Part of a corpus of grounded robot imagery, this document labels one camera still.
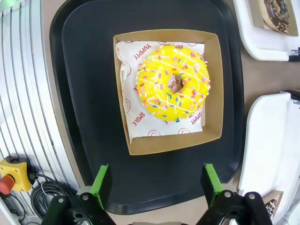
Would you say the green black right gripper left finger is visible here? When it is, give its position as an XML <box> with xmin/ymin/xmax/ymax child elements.
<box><xmin>43</xmin><ymin>164</ymin><xmax>113</xmax><ymax>225</ymax></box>

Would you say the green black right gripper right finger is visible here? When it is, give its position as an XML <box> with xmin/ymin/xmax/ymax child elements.
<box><xmin>195</xmin><ymin>163</ymin><xmax>274</xmax><ymax>225</ymax></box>

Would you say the printed paper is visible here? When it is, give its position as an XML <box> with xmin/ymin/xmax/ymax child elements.
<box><xmin>116</xmin><ymin>41</ymin><xmax>206</xmax><ymax>143</ymax></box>

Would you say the cardboard box of yellow donut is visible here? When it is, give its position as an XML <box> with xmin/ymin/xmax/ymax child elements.
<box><xmin>113</xmin><ymin>29</ymin><xmax>225</xmax><ymax>156</ymax></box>

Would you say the yellow sprinkled donut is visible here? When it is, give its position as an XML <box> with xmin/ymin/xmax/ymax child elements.
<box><xmin>135</xmin><ymin>43</ymin><xmax>211</xmax><ymax>124</ymax></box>

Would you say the chocolate donut with colourful sprinkles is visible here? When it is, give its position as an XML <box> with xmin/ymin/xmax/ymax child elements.
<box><xmin>264</xmin><ymin>198</ymin><xmax>278</xmax><ymax>217</ymax></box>

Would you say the cardboard box of sprinkle donut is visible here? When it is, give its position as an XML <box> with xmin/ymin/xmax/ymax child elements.
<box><xmin>262</xmin><ymin>190</ymin><xmax>284</xmax><ymax>220</ymax></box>

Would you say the black plastic serving tray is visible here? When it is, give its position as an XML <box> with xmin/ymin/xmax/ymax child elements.
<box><xmin>49</xmin><ymin>0</ymin><xmax>246</xmax><ymax>215</ymax></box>

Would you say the cardboard box of nut donut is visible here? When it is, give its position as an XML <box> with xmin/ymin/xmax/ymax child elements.
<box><xmin>247</xmin><ymin>0</ymin><xmax>300</xmax><ymax>37</ymax></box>

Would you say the chocolate donut with nuts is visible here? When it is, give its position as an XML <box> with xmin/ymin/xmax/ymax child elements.
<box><xmin>259</xmin><ymin>0</ymin><xmax>291</xmax><ymax>33</ymax></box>

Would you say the large white display case base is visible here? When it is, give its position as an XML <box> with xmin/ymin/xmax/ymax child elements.
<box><xmin>238</xmin><ymin>90</ymin><xmax>300</xmax><ymax>225</ymax></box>

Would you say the yellow emergency stop box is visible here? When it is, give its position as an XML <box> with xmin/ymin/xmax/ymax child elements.
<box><xmin>0</xmin><ymin>154</ymin><xmax>33</xmax><ymax>195</ymax></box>

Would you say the white slatted aluminium platform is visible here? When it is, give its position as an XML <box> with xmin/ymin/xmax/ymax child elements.
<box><xmin>0</xmin><ymin>0</ymin><xmax>79</xmax><ymax>190</ymax></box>

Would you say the small white display case base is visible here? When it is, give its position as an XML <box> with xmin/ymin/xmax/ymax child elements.
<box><xmin>232</xmin><ymin>0</ymin><xmax>300</xmax><ymax>62</ymax></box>

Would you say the black cable bundle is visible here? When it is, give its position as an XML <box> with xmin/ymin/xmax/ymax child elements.
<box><xmin>28</xmin><ymin>172</ymin><xmax>79</xmax><ymax>216</ymax></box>

